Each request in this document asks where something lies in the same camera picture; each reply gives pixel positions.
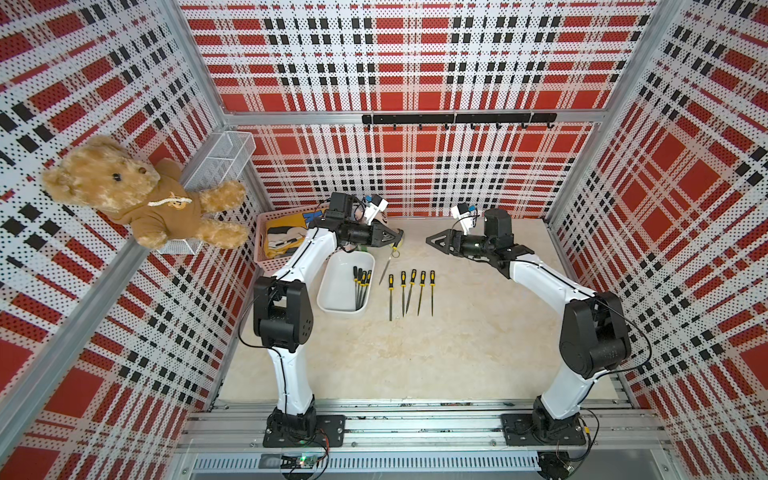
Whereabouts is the green circuit board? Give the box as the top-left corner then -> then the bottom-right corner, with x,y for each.
280,454 -> 322,470

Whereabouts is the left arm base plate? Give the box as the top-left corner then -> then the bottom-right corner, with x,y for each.
262,410 -> 346,448

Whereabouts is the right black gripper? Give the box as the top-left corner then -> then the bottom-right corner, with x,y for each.
426,228 -> 494,258

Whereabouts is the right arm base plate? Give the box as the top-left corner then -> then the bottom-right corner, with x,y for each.
501,412 -> 587,447

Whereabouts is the aluminium mounting rail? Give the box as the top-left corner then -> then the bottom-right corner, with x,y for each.
170,400 -> 684,479

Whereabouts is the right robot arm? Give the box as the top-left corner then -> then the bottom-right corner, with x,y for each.
426,203 -> 631,441

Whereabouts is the white plastic storage box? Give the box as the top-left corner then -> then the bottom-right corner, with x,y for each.
317,251 -> 375,318

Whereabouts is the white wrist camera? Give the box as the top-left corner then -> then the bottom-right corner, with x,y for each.
450,202 -> 480,235
363,194 -> 388,225

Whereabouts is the black wall hook rail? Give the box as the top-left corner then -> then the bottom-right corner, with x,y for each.
361,112 -> 558,127

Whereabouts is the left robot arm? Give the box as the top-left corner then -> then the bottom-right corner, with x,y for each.
252,192 -> 403,438

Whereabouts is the pink plastic basket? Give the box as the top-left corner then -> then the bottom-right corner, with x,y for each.
254,204 -> 327,273

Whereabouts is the clear wall-mounted basket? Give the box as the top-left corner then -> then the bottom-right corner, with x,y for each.
148,132 -> 255,254

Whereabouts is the brown teddy bear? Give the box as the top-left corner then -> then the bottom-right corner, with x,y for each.
42,135 -> 249,250

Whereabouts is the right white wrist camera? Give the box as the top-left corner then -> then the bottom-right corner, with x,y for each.
450,202 -> 480,235

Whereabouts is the yellow printed folded cloth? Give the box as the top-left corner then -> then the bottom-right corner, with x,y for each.
263,210 -> 322,259

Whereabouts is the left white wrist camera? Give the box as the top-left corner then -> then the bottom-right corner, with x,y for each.
363,194 -> 388,225

